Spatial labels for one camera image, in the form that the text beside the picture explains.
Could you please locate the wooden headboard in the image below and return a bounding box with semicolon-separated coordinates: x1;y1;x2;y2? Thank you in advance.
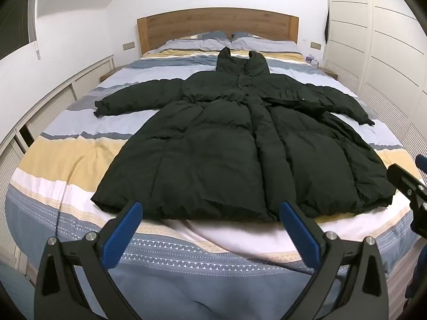
137;7;300;55

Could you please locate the black puffer coat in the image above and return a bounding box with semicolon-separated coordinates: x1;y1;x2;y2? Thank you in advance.
91;47;406;223

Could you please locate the grey blue pillow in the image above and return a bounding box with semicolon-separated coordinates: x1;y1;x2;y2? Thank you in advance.
166;31;231;52
231;31;300;53

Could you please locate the striped bed duvet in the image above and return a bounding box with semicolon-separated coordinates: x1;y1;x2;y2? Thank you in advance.
5;48;427;320

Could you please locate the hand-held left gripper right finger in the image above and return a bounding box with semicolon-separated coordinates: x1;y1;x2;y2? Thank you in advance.
279;202;389;320

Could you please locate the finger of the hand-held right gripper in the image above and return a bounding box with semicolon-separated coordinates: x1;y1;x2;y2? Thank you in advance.
387;155;427;241
405;257;425;311

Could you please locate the white louvered wardrobe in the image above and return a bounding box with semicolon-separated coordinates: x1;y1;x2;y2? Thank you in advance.
325;0;427;187

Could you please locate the dark window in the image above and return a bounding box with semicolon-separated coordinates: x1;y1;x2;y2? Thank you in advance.
0;0;37;59

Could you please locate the wooden nightstand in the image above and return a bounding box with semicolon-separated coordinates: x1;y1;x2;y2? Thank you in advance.
318;67;340;80

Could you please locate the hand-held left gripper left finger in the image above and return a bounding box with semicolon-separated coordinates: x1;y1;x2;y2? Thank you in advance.
35;202;144;320

